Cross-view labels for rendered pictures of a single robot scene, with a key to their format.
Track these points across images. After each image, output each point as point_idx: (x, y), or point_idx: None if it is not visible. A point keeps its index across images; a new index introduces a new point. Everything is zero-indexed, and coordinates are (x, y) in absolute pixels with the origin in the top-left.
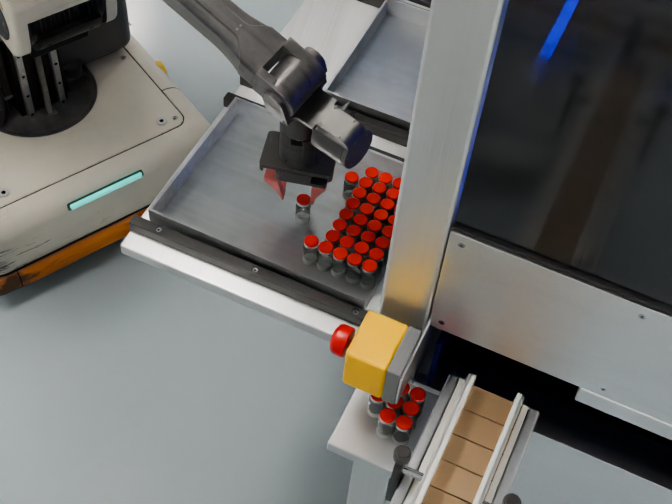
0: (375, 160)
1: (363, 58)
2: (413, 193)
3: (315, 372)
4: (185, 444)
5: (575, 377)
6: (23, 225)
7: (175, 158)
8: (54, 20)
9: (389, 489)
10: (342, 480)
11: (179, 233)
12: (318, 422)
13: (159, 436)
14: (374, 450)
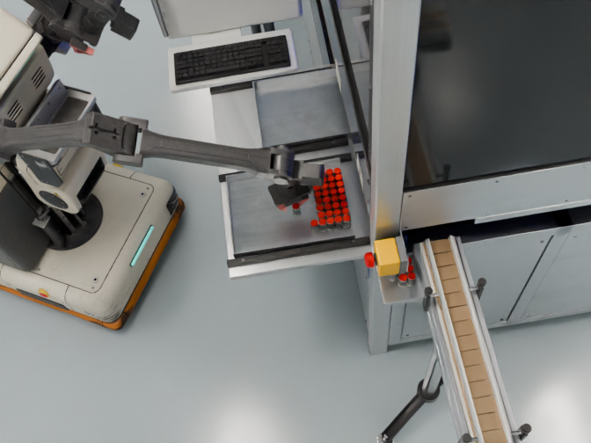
0: None
1: (262, 119)
2: (383, 189)
3: None
4: (260, 337)
5: (472, 216)
6: (116, 288)
7: (162, 207)
8: (85, 185)
9: (426, 307)
10: (341, 306)
11: (253, 256)
12: (312, 287)
13: (246, 342)
14: (404, 294)
